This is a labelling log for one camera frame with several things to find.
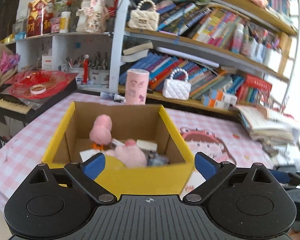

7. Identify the white power adapter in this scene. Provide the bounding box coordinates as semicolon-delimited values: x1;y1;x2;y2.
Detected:
79;148;100;162

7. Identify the yellow tape roll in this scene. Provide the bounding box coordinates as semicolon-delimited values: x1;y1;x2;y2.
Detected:
103;155;126;170

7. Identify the pink chick plush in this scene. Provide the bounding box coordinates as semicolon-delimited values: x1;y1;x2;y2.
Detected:
89;114;113;145

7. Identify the pink plush paw toy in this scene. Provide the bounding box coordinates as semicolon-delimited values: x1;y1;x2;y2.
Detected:
104;139;147;168

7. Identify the small toy truck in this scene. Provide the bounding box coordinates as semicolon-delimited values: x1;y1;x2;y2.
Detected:
147;152;170;166

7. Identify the white eraser block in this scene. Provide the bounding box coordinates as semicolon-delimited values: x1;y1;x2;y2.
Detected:
136;139;158;152

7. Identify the staples box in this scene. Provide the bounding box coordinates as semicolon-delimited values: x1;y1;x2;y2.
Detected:
110;138;125;149

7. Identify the pink cartoon table mat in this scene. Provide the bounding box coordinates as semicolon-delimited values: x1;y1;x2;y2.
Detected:
0;93;273;210

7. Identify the stack of papers and books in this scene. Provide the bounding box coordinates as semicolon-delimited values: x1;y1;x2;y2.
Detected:
235;105;300;145

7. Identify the yellow cardboard box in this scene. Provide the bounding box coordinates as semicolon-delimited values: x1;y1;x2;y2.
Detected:
42;102;194;196

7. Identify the orange blue box lower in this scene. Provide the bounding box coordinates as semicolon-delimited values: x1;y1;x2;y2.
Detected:
202;96;230;110

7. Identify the orange blue box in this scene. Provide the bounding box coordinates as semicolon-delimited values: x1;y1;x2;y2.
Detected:
209;89;237;105
202;96;230;110

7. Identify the orange blue box upper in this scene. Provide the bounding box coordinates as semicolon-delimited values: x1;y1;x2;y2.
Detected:
209;89;237;105

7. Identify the small glue bottle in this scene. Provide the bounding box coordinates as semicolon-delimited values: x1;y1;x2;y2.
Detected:
100;92;126;102

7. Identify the white quilted handbag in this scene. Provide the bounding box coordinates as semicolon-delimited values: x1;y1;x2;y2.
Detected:
162;68;191;101

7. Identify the row of leaning books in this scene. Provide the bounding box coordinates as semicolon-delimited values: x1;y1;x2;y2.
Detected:
118;52;244;100

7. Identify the red dictionary book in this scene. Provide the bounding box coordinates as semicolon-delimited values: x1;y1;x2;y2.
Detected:
242;73;272;92

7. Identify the keyboard piano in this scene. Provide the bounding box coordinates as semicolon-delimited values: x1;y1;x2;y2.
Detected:
0;80;77;124

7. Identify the red figurine pen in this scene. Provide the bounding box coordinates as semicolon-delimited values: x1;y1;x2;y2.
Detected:
82;54;89;85

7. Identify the pink cartoon cylinder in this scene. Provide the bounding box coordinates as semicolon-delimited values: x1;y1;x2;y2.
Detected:
125;69;149;105

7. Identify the white bookshelf unit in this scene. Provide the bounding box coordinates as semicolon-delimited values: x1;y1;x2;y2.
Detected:
5;0;299;116

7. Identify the cream quilted handbag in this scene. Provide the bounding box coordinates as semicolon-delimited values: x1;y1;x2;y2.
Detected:
128;0;160;31

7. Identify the white tape ring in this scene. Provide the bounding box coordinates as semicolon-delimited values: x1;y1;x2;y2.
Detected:
29;84;47;94

